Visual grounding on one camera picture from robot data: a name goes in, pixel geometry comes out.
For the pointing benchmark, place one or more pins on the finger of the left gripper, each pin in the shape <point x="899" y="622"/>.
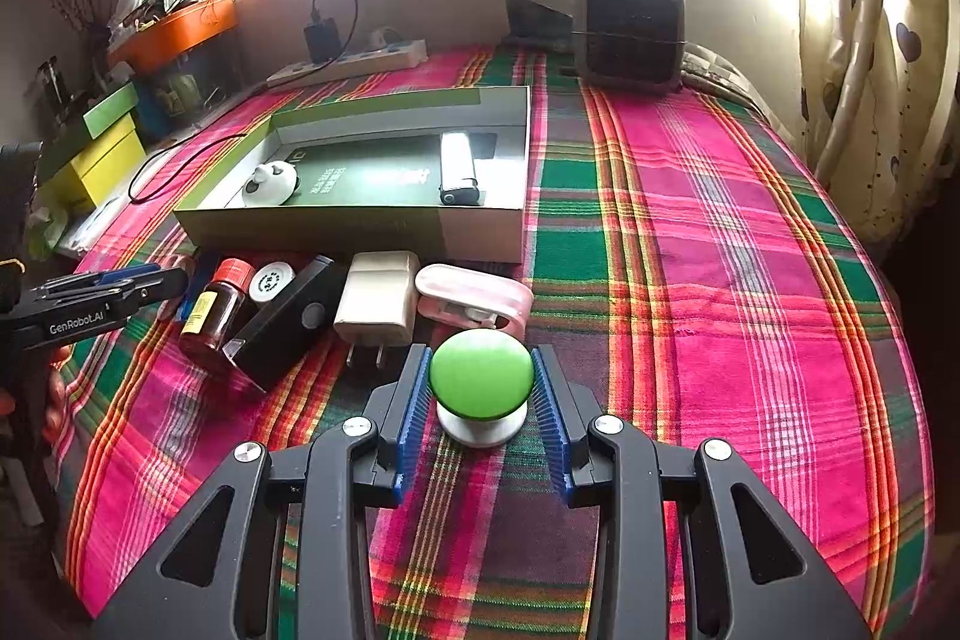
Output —
<point x="86" y="311"/>
<point x="143" y="278"/>

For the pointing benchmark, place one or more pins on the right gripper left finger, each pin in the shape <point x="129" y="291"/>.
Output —
<point x="385" y="465"/>

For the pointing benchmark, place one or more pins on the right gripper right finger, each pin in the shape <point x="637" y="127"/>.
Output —
<point x="564" y="410"/>

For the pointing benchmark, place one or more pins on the green white push knob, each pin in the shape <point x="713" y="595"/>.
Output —
<point x="481" y="382"/>

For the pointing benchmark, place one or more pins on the blue transparent usb stick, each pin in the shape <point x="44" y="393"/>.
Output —
<point x="202" y="273"/>

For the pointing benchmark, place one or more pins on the left hand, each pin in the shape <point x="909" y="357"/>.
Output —
<point x="56" y="411"/>

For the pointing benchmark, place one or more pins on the white power adapter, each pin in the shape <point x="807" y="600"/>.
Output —
<point x="378" y="305"/>

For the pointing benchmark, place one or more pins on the black rectangular device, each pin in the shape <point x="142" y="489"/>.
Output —
<point x="281" y="332"/>

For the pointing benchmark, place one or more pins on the yellow green storage box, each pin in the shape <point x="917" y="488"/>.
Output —
<point x="82" y="167"/>

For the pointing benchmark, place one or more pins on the red cap amber bottle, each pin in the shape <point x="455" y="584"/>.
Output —
<point x="221" y="309"/>

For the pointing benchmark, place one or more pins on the white round small container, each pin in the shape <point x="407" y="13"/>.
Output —
<point x="269" y="280"/>

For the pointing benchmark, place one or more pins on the plaid pink green blanket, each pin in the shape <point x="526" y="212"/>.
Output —
<point x="684" y="265"/>

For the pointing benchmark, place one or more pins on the silver black lighter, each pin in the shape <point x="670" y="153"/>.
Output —
<point x="459" y="185"/>

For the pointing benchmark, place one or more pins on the green cardboard box tray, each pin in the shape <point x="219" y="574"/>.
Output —
<point x="369" y="179"/>

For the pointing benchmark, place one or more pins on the orange tray shelf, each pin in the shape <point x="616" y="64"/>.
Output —
<point x="157" y="45"/>

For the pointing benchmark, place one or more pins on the white power strip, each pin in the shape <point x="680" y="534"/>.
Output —
<point x="394" y="57"/>

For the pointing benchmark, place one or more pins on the black folded object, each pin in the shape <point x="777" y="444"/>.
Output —
<point x="532" y="25"/>

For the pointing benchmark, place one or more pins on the grey small heater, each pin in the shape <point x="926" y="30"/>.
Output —
<point x="630" y="44"/>

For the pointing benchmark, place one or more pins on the cream patterned curtain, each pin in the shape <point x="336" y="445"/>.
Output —
<point x="879" y="98"/>

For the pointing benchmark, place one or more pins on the black charger with cable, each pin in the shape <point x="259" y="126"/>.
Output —
<point x="323" y="39"/>

